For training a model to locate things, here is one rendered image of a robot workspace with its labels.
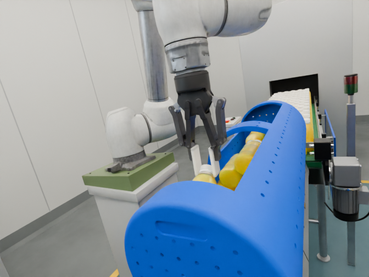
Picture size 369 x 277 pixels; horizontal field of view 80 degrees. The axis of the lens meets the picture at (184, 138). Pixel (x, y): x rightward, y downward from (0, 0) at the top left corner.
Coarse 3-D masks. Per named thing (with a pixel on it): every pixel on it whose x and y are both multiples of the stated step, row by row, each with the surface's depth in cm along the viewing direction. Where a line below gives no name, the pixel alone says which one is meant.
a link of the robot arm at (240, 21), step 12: (144, 0) 64; (228, 0) 44; (240, 0) 45; (252, 0) 46; (264, 0) 48; (228, 12) 44; (240, 12) 45; (252, 12) 47; (264, 12) 49; (228, 24) 46; (240, 24) 47; (252, 24) 49; (264, 24) 53; (216, 36) 50; (228, 36) 51
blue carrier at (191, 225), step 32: (256, 128) 62; (288, 128) 68; (224, 160) 85; (256, 160) 43; (288, 160) 50; (160, 192) 36; (192, 192) 32; (224, 192) 32; (256, 192) 34; (288, 192) 40; (128, 224) 37; (160, 224) 33; (192, 224) 30; (224, 224) 27; (256, 224) 28; (288, 224) 33; (128, 256) 39; (160, 256) 35; (192, 256) 32; (224, 256) 29; (256, 256) 26; (288, 256) 28
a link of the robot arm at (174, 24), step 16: (160, 0) 40; (176, 0) 39; (192, 0) 40; (208, 0) 41; (224, 0) 43; (160, 16) 42; (176, 16) 40; (192, 16) 40; (208, 16) 42; (224, 16) 44; (160, 32) 44; (176, 32) 41; (192, 32) 41; (208, 32) 45
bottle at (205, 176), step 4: (200, 172) 51; (204, 172) 50; (208, 172) 50; (196, 176) 50; (200, 176) 49; (204, 176) 49; (208, 176) 49; (212, 176) 50; (192, 180) 50; (196, 180) 49; (200, 180) 48; (204, 180) 48; (208, 180) 48; (212, 180) 49; (216, 184) 49
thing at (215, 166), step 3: (210, 150) 49; (210, 153) 49; (213, 153) 49; (210, 156) 49; (213, 156) 49; (210, 159) 49; (213, 159) 49; (213, 162) 49; (216, 162) 51; (213, 165) 50; (216, 165) 51; (219, 165) 52; (213, 168) 50; (216, 168) 50; (219, 168) 52; (213, 171) 50; (216, 171) 50; (219, 171) 52; (213, 174) 50; (216, 174) 50
